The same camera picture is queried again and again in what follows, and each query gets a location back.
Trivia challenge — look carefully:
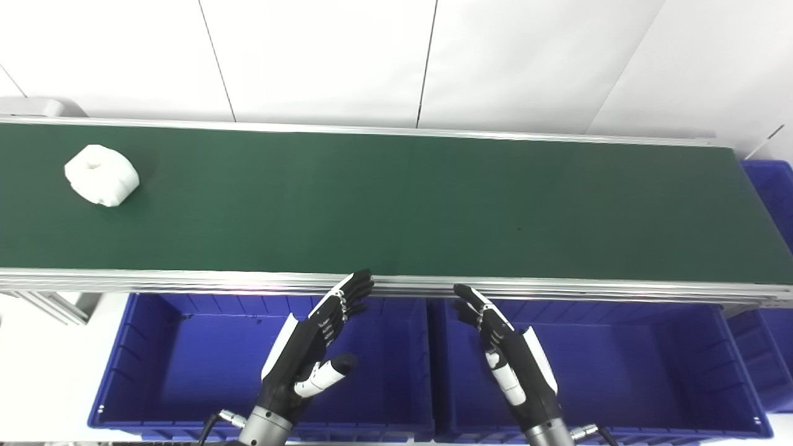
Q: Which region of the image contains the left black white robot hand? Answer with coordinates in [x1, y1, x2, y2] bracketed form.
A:
[256, 268, 375, 426]

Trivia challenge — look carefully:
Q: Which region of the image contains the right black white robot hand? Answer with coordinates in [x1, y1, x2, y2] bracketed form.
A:
[453, 284, 562, 432]

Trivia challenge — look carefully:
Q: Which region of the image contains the white round plastic part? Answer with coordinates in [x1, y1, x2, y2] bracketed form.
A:
[64, 144, 140, 208]

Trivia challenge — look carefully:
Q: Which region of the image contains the green conveyor belt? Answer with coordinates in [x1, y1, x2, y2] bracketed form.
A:
[0, 115, 793, 310]
[0, 123, 793, 285]

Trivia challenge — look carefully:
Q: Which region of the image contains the blue plastic bin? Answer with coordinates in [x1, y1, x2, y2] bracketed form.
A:
[88, 293, 434, 442]
[427, 297, 774, 444]
[724, 159, 793, 414]

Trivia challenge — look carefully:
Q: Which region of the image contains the aluminium conveyor support leg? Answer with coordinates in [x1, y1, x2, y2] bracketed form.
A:
[0, 291, 101, 326]

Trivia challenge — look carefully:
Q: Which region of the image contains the grey conveyor motor housing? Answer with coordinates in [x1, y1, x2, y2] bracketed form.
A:
[0, 96, 88, 119]

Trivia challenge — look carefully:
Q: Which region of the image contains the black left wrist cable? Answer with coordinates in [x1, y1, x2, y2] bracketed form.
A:
[197, 408, 247, 446]

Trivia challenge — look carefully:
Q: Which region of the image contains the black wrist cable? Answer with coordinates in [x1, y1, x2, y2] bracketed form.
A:
[197, 408, 247, 446]
[570, 423, 620, 446]

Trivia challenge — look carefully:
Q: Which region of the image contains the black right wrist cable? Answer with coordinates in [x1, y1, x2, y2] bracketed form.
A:
[570, 423, 620, 446]

